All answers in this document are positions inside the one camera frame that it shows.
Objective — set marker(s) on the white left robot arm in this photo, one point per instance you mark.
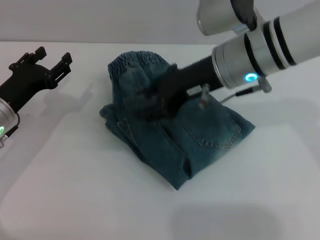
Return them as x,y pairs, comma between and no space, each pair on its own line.
6,117

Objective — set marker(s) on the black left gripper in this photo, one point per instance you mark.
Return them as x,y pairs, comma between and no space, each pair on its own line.
25,82

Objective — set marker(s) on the silver metal connector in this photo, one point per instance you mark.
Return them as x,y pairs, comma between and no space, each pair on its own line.
204,96

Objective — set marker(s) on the blue denim shorts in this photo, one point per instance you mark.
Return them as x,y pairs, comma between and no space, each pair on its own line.
205,135

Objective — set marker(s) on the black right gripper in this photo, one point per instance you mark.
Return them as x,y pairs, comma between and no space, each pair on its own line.
185,80

